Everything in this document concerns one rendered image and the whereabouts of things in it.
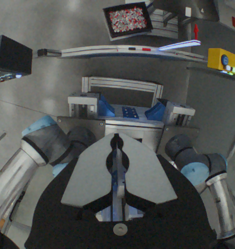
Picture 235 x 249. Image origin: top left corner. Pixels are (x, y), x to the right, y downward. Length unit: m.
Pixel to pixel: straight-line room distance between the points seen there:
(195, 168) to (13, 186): 0.60
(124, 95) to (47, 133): 1.09
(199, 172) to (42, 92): 1.79
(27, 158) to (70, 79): 1.34
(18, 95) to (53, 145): 1.73
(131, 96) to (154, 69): 0.47
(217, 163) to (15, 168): 0.75
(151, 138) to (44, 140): 0.55
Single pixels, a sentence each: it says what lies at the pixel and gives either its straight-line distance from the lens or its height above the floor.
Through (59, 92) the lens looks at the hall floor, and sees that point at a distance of 1.71.
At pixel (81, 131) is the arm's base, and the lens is 0.56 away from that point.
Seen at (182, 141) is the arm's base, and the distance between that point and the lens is 0.64.
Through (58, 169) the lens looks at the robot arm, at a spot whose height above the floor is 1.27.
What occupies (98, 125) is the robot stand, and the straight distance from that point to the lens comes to 0.56.
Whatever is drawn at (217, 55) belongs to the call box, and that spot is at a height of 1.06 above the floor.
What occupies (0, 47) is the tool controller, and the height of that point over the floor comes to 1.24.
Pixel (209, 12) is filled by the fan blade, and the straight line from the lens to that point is 0.51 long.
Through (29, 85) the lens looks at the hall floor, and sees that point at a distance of 1.92.
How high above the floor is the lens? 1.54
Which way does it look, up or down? 63 degrees down
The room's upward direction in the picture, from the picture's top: 178 degrees clockwise
